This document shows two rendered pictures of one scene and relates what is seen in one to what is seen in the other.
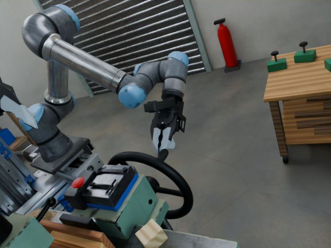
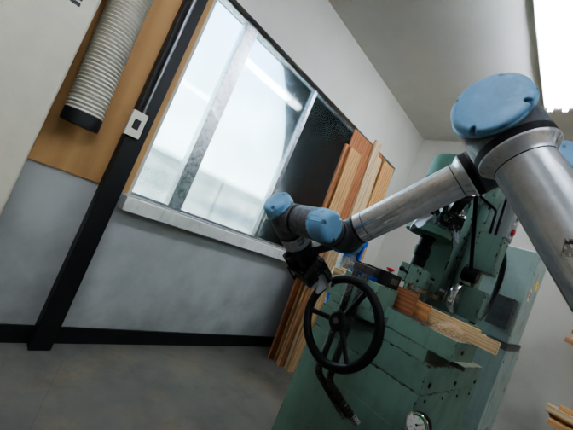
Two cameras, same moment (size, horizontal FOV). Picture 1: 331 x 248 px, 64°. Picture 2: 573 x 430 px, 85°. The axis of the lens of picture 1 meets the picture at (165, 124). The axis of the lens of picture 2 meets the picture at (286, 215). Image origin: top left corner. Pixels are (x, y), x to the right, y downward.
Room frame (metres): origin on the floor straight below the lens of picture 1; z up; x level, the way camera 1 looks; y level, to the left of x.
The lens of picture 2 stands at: (1.65, 0.04, 1.00)
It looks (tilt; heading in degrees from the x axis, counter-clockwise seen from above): 3 degrees up; 191
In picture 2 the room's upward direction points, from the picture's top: 23 degrees clockwise
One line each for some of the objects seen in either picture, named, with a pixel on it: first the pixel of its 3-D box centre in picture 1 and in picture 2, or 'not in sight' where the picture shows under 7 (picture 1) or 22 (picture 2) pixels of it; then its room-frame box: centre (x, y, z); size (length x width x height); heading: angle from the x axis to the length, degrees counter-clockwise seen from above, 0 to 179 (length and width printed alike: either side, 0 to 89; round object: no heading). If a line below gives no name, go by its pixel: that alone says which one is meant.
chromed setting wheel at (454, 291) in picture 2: not in sight; (456, 297); (0.34, 0.52, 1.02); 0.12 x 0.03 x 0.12; 142
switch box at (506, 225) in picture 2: not in sight; (506, 221); (0.20, 0.65, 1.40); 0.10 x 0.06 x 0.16; 142
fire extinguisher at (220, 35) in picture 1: (226, 45); not in sight; (2.98, -1.04, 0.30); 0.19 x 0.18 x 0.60; 146
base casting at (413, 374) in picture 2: not in sight; (400, 345); (0.27, 0.41, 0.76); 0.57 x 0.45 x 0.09; 142
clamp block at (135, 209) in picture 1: (116, 205); (367, 292); (0.50, 0.19, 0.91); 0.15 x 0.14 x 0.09; 52
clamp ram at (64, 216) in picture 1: (93, 219); not in sight; (0.45, 0.23, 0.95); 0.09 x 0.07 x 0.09; 52
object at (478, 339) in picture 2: not in sight; (413, 309); (0.40, 0.38, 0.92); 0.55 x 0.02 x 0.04; 52
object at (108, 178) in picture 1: (100, 184); (376, 273); (0.51, 0.19, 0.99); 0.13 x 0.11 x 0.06; 52
